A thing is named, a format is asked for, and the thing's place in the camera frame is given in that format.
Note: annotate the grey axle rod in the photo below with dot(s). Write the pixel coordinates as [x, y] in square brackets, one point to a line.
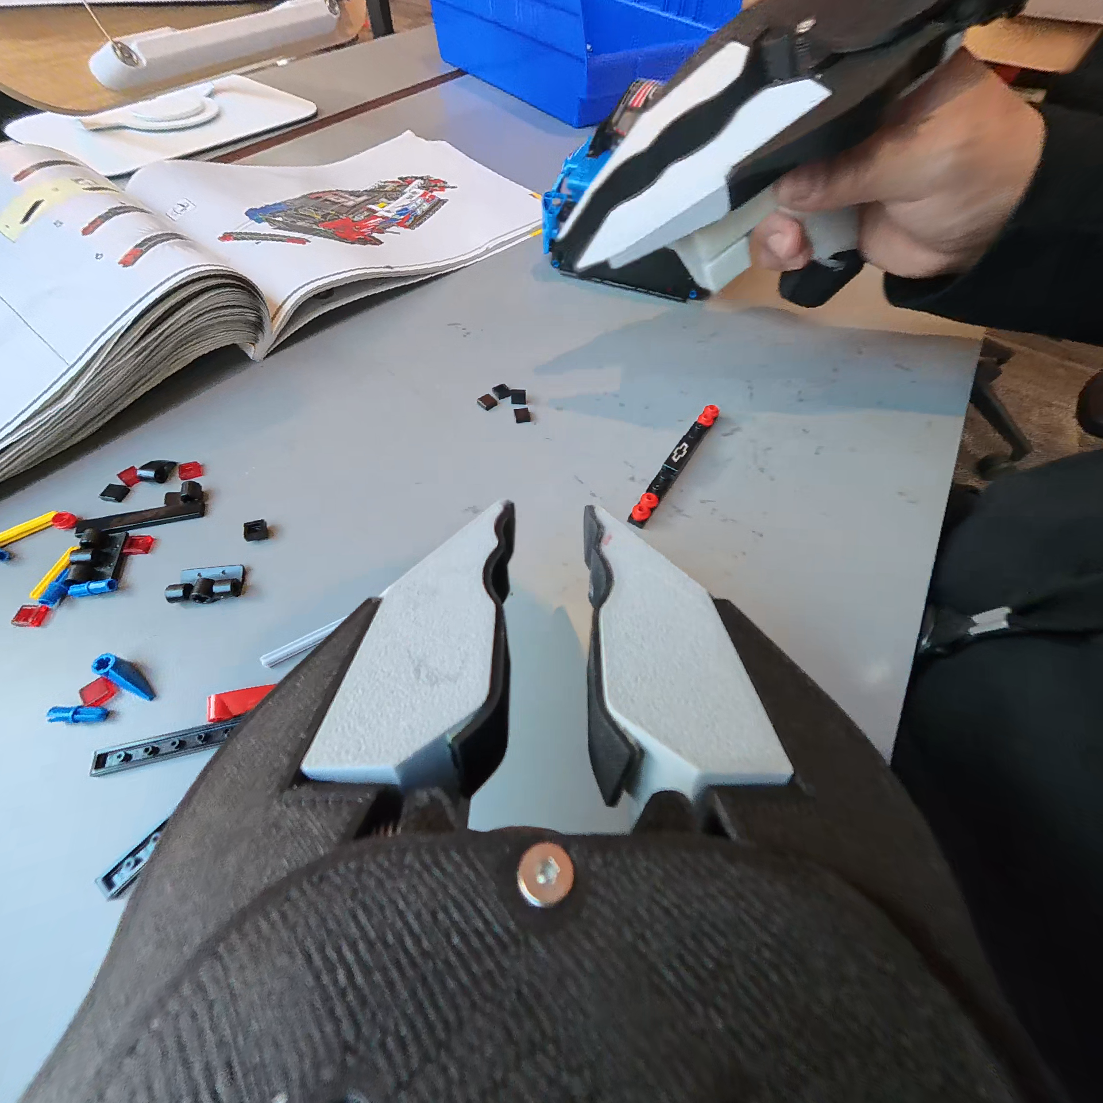
[298, 645]

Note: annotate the long black studded plate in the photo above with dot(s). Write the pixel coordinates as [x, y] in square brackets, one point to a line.
[129, 867]
[163, 749]

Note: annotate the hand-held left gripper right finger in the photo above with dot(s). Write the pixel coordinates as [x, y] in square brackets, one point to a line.
[680, 681]

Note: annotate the black office chair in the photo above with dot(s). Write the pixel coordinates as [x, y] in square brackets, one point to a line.
[1000, 414]

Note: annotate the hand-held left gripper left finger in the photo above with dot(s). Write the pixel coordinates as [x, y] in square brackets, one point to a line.
[414, 656]

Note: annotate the blue plastic bin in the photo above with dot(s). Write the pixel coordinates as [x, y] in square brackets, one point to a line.
[534, 52]

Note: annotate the person's right hand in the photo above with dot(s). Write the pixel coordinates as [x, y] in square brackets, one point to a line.
[931, 173]

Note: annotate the scattered loose toy brick parts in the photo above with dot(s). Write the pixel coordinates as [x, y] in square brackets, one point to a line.
[138, 520]

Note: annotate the open instruction booklet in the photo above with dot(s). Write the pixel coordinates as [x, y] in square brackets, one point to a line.
[345, 259]

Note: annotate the white desk lamp base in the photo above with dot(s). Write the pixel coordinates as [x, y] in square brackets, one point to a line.
[259, 109]

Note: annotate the person's black clothed legs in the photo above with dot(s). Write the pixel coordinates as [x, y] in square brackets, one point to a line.
[1017, 776]

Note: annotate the blue red toy brick car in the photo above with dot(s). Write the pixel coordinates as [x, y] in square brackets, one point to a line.
[646, 278]

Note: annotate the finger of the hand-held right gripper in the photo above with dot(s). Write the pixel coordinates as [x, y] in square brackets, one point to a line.
[689, 95]
[689, 203]

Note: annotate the black brick strip red studs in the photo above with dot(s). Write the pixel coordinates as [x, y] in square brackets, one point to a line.
[677, 457]

